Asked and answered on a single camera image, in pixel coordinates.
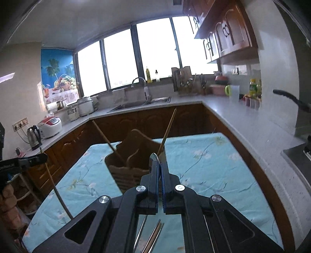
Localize light wooden chopstick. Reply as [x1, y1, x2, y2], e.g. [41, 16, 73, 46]
[157, 108, 177, 156]
[92, 120, 125, 165]

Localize clear pitcher with green handle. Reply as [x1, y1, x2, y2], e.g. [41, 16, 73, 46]
[225, 85, 240, 102]

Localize pale dishcloth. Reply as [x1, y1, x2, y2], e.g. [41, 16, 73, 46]
[112, 88, 126, 104]

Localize white and red rice cooker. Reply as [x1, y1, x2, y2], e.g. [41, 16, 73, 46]
[38, 116, 63, 139]

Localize yellow oil bottle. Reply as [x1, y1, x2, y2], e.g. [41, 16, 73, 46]
[249, 78, 258, 97]

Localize blue floral tablecloth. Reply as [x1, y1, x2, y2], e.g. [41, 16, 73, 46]
[22, 133, 285, 253]

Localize dish rack with utensils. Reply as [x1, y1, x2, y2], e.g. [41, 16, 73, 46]
[177, 78, 202, 96]

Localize metal chopstick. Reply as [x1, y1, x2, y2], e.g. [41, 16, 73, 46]
[150, 222, 165, 253]
[133, 215, 148, 253]

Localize gas stove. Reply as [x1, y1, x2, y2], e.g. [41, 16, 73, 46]
[282, 143, 311, 186]

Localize grey kitchen countertop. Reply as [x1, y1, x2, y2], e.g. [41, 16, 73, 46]
[22, 94, 311, 203]

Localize range hood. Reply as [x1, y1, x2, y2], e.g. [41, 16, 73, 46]
[272, 0, 311, 107]

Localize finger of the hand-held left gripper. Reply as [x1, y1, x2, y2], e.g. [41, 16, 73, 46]
[17, 154, 48, 168]

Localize wooden cutting boards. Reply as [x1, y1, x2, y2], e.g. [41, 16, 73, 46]
[171, 66, 192, 93]

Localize wooden utensil holder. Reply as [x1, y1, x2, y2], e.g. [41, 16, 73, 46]
[105, 129, 167, 195]

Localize white cooker pot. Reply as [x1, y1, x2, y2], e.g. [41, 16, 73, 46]
[77, 96, 95, 117]

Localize small steel pot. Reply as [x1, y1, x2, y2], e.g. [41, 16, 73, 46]
[67, 107, 79, 121]

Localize black wok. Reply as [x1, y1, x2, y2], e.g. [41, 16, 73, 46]
[273, 89, 311, 112]

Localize wooden upper cabinets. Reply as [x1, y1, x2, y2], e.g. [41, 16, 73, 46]
[182, 0, 259, 65]

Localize pink plastic basin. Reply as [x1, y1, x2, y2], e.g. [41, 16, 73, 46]
[210, 84, 230, 96]

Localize wooden lower cabinets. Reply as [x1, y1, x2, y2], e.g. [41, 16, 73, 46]
[25, 103, 293, 244]

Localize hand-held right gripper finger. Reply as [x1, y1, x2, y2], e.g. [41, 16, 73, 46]
[31, 161, 162, 253]
[160, 161, 285, 253]

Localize fruit and palm wall poster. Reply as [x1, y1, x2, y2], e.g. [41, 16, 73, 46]
[40, 49, 80, 104]

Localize wall power socket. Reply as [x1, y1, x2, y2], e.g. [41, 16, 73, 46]
[13, 117, 29, 132]

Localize large kitchen window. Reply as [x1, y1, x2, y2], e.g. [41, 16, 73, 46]
[74, 16, 219, 98]

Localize thin wooden chopstick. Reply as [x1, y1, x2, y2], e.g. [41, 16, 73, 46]
[40, 147, 74, 219]

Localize chrome kitchen faucet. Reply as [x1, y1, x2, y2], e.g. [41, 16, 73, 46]
[131, 76, 150, 101]

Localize light wooden shelf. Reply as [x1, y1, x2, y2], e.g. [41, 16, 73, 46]
[15, 170, 43, 214]

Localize wooden cabinets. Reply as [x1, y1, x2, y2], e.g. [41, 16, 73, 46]
[182, 0, 259, 65]
[25, 103, 293, 244]

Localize steel kitchen sink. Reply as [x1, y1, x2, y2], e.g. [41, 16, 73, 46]
[107, 96, 172, 113]

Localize steel electric kettle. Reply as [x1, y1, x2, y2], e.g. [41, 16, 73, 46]
[26, 125, 42, 151]

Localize person's left hand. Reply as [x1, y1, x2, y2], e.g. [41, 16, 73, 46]
[0, 186, 21, 234]

